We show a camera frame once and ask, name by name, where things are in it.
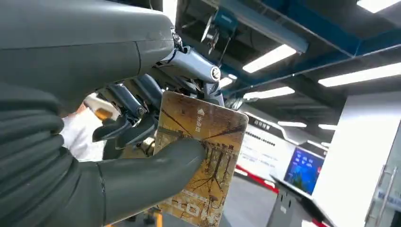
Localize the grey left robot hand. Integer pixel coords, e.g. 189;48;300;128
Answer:
0;0;226;227

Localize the yellow brown tree print card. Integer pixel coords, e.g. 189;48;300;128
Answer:
153;90;249;227

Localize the person across the desk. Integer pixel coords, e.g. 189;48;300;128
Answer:
59;93;121;162

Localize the blue ceiling hoist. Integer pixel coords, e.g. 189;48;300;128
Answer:
200;8;239;55

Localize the long ceiling light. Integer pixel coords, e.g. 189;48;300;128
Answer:
357;0;401;14
243;87;296;101
318;62;401;87
242;44;297;74

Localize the blue display monitor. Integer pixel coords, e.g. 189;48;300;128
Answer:
283;147;325;196

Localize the grey monitor stand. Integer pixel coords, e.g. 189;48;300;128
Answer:
266;175;333;227

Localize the black wall sign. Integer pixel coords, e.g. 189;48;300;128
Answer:
246;115;283;139

